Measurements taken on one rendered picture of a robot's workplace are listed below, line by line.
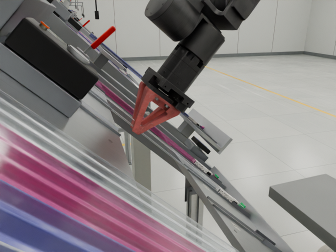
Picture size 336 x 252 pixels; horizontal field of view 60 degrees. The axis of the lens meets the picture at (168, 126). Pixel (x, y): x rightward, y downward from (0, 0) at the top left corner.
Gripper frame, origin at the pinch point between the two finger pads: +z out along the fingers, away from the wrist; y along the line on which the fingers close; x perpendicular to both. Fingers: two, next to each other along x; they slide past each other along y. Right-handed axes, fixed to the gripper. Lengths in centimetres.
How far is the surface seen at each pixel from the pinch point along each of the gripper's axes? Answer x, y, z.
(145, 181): 32, -45, 24
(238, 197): 31.4, -4.6, 1.8
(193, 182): 12.3, 5.0, 1.8
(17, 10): -20.8, 16.4, -6.0
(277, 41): 485, -761, -315
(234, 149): 150, -166, 2
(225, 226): 12.3, 16.6, 1.5
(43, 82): -16.1, 18.3, -2.5
